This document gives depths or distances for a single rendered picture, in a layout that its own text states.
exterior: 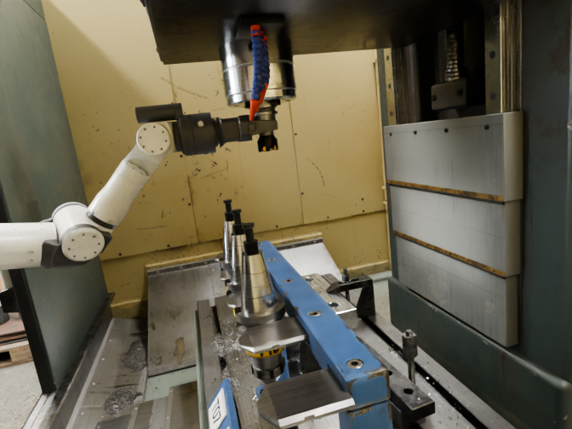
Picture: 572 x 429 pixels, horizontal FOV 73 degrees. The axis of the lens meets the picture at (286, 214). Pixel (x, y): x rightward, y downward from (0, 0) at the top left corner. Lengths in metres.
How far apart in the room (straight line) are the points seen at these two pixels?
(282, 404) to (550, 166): 0.70
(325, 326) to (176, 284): 1.52
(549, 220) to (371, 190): 1.34
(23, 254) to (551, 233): 1.02
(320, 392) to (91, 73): 1.76
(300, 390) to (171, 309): 1.47
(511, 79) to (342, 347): 0.69
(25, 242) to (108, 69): 1.18
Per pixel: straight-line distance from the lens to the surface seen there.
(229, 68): 0.86
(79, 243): 0.87
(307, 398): 0.34
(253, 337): 0.43
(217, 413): 0.81
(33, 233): 0.90
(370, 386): 0.35
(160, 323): 1.75
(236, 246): 0.56
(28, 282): 1.25
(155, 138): 0.83
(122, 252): 1.96
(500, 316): 1.02
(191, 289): 1.85
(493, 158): 0.91
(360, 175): 2.09
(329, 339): 0.39
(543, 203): 0.90
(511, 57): 0.93
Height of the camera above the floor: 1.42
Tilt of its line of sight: 11 degrees down
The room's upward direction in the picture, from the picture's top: 7 degrees counter-clockwise
